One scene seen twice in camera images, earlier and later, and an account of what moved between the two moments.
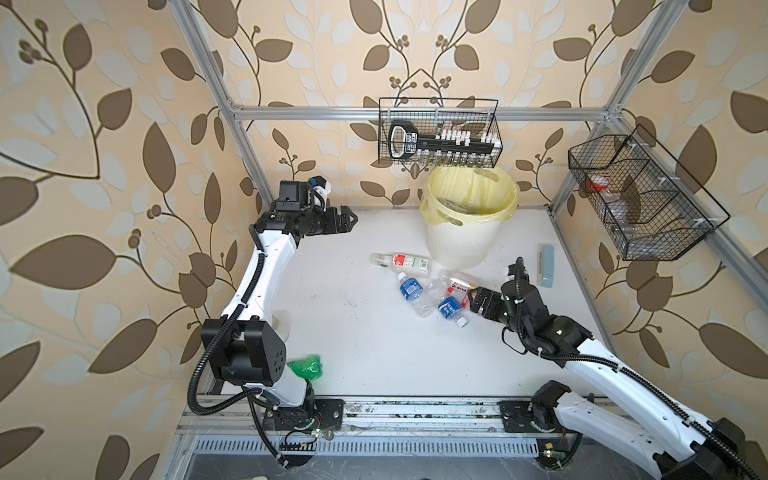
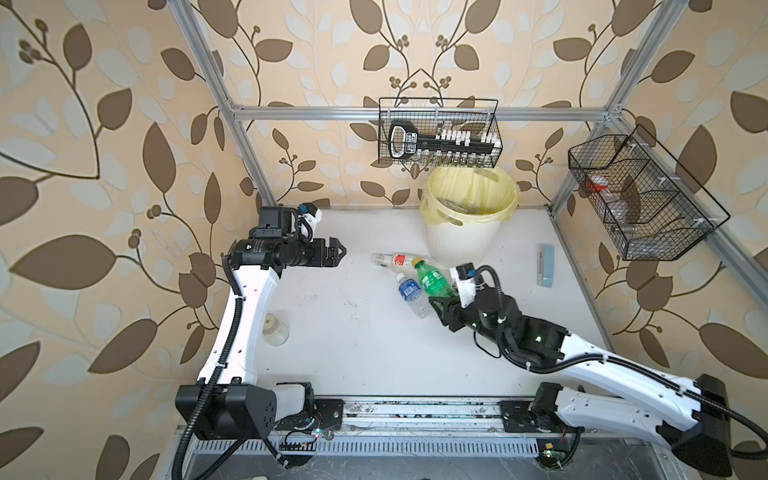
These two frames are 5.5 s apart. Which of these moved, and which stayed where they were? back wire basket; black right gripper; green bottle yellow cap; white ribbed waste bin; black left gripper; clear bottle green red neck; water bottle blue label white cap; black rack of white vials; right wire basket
Moved: black right gripper; green bottle yellow cap; black left gripper
Stayed: water bottle blue label white cap; clear bottle green red neck; back wire basket; black rack of white vials; right wire basket; white ribbed waste bin
